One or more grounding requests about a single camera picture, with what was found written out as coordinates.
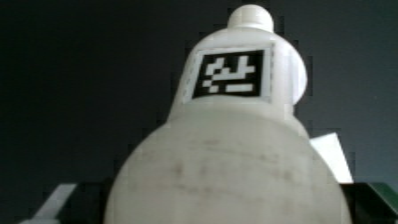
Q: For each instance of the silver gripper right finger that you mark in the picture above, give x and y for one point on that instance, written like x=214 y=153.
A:
x=372 y=200

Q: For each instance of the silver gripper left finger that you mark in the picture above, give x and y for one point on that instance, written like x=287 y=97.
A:
x=73 y=205

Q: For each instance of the white lamp bulb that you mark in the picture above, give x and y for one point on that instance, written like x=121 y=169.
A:
x=226 y=169

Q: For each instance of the white L-shaped wall fence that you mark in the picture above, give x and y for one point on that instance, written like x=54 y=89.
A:
x=328 y=146

